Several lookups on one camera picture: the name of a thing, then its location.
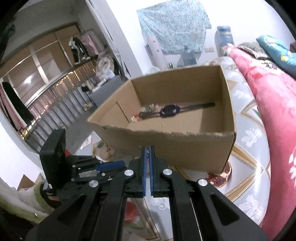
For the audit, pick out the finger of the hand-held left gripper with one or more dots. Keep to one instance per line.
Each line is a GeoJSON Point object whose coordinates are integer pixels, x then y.
{"type": "Point", "coordinates": [113, 165]}

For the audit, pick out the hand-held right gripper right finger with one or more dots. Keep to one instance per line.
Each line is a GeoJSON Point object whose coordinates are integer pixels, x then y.
{"type": "Point", "coordinates": [152, 176]}

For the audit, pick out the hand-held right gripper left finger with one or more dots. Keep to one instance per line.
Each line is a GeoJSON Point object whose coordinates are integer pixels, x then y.
{"type": "Point", "coordinates": [144, 176]}

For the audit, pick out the brown cardboard box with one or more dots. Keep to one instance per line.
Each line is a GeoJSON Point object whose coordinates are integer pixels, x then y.
{"type": "Point", "coordinates": [173, 148]}

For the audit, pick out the black wristwatch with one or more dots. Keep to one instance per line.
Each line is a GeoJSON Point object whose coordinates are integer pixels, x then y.
{"type": "Point", "coordinates": [168, 110]}

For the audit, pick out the person's left forearm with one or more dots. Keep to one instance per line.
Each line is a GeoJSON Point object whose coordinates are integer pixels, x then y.
{"type": "Point", "coordinates": [20, 199]}

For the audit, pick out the cream printed bag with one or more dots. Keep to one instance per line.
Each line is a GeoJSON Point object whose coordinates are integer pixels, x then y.
{"type": "Point", "coordinates": [105, 149]}

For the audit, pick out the small cardboard box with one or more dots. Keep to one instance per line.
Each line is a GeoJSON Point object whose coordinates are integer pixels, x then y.
{"type": "Point", "coordinates": [26, 183]}

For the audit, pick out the metal railing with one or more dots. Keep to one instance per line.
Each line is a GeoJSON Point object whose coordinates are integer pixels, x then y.
{"type": "Point", "coordinates": [60, 99]}

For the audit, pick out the dark hanging coat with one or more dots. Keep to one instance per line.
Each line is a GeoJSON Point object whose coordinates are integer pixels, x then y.
{"type": "Point", "coordinates": [15, 104]}

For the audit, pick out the grey cabinet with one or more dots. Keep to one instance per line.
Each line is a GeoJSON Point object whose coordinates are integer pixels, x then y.
{"type": "Point", "coordinates": [108, 90]}

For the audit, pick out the wooden wardrobe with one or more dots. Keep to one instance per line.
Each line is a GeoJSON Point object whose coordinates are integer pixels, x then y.
{"type": "Point", "coordinates": [44, 60]}

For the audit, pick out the white plastic bag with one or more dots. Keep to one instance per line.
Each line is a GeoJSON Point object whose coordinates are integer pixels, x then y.
{"type": "Point", "coordinates": [105, 67]}

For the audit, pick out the fruit print bed sheet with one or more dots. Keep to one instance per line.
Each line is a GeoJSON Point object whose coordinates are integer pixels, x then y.
{"type": "Point", "coordinates": [245, 139]}

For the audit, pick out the black white hanging jacket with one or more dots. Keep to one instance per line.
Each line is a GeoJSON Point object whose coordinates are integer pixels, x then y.
{"type": "Point", "coordinates": [77, 49]}

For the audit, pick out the pink hanging garment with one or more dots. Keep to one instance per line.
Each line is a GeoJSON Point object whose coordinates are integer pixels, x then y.
{"type": "Point", "coordinates": [92, 42]}

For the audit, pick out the blue water jug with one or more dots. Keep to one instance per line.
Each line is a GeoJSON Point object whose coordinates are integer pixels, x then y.
{"type": "Point", "coordinates": [189, 56]}

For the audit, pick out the pink floral blanket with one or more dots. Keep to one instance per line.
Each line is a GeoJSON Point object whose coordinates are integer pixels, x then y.
{"type": "Point", "coordinates": [272, 104]}

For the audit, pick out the brown fuzzy blanket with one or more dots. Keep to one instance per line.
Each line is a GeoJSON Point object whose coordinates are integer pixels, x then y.
{"type": "Point", "coordinates": [252, 47]}

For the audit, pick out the white wall switch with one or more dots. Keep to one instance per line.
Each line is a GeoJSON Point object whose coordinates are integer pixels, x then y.
{"type": "Point", "coordinates": [209, 49]}

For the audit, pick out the blue patterned wall cloth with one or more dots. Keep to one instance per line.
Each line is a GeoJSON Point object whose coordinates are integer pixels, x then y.
{"type": "Point", "coordinates": [173, 25]}

